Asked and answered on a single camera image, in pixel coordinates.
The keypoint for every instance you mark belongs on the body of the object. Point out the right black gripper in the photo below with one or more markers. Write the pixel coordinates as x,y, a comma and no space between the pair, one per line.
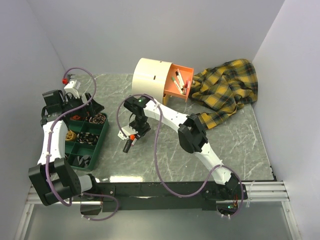
142,132

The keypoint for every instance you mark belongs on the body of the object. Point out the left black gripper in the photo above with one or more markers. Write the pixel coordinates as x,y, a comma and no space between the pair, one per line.
94,108

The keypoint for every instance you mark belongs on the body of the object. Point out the orange black highlighter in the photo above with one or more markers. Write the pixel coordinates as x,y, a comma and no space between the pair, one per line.
127,145

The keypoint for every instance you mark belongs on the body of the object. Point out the purple cap marker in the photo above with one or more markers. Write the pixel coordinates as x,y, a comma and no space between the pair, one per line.
133,142

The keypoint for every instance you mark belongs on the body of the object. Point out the round drawer organizer box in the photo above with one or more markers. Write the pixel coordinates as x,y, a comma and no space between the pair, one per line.
153,77

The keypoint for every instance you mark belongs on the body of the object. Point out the green cap marker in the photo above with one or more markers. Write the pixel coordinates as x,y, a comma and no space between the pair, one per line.
177,85

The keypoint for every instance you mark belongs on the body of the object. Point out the dark red pen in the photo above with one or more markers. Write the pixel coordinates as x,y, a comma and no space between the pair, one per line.
185,88

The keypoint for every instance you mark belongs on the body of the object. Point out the black cap marker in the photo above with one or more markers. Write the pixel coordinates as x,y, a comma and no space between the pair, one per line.
180,80

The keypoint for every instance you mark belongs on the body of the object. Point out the pink cap marker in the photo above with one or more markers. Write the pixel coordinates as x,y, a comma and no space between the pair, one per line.
188,82

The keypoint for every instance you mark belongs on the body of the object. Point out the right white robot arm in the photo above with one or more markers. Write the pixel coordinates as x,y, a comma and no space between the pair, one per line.
191,133

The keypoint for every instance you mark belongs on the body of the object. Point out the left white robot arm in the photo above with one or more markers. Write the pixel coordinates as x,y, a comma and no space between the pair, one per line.
53,178

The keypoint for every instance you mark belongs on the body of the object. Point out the orange rubber bands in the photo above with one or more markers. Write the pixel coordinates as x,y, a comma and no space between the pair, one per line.
76,118

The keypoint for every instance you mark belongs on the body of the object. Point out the green compartment tray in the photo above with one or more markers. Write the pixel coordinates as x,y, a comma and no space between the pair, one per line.
73,149

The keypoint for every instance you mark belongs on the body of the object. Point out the yellow rubber bands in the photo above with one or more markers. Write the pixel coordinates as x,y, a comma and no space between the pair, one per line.
70,136

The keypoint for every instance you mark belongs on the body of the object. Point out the black binder clips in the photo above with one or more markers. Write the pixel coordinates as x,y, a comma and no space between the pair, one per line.
81,161

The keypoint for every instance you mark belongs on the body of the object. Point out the black base beam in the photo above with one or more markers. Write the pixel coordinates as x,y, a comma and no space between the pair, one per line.
127,196

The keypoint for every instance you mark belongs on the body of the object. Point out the yellow plaid cloth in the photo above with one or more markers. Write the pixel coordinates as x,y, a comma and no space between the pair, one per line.
224,90

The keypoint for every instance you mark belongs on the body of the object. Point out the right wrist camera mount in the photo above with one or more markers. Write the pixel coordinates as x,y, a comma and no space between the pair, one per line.
126,132

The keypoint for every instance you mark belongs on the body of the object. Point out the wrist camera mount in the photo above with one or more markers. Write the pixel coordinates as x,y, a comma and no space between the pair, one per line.
71,87
126,132

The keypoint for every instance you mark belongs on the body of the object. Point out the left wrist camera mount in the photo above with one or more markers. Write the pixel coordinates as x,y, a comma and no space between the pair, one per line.
71,87

